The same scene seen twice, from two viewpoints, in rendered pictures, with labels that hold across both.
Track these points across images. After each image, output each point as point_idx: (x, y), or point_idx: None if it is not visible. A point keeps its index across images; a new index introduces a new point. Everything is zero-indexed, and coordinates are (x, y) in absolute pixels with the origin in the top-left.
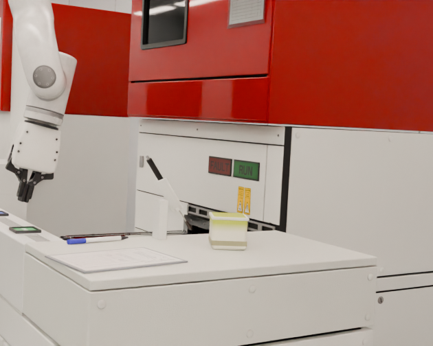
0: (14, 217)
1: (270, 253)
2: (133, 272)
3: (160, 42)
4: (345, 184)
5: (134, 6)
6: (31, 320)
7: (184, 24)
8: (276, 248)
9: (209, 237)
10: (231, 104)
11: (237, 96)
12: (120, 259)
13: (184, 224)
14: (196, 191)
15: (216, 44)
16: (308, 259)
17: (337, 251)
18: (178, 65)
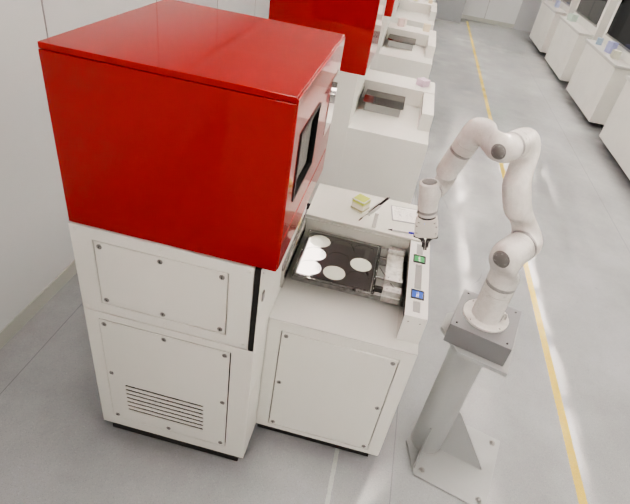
0: (409, 285)
1: (352, 199)
2: (414, 207)
3: (298, 181)
4: None
5: (291, 171)
6: None
7: (313, 152)
8: (342, 201)
9: (363, 211)
10: (317, 176)
11: (319, 169)
12: (410, 214)
13: (284, 275)
14: (286, 250)
15: (319, 149)
16: (347, 191)
17: (325, 190)
18: (306, 183)
